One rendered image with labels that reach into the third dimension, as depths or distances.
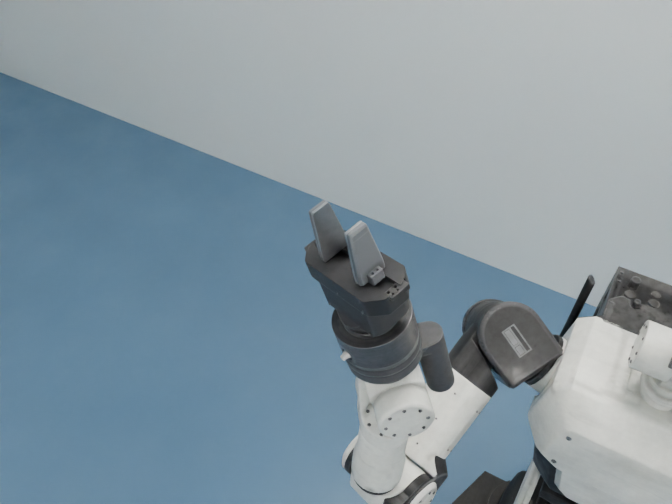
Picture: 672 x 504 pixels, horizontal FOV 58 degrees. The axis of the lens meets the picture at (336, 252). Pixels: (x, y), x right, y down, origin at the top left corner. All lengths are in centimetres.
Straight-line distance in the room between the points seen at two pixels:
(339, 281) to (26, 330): 236
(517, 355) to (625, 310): 19
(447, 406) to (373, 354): 32
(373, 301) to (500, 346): 40
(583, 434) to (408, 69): 175
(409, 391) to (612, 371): 35
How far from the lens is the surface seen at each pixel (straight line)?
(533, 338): 93
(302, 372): 245
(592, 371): 93
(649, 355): 85
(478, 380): 93
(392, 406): 68
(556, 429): 94
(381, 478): 86
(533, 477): 127
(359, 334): 63
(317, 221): 57
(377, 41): 242
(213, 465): 232
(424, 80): 241
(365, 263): 55
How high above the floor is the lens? 211
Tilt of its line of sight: 48 degrees down
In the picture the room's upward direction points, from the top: straight up
